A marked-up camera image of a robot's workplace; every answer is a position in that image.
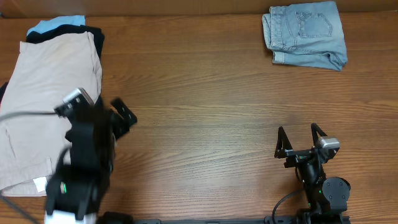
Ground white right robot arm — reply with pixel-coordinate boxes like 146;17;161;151
274;123;351;223

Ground light blue denim shorts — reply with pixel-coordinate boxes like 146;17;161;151
262;1;348;71

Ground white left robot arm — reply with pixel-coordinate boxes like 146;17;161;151
45;96;137;223

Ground black garment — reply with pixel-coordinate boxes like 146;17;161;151
1;25;104;107

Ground beige shorts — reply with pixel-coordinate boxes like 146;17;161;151
0;30;103;197

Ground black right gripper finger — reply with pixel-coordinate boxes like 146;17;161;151
311;123;327;145
274;126;293;158

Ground light blue shirt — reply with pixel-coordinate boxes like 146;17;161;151
27;15;86;35

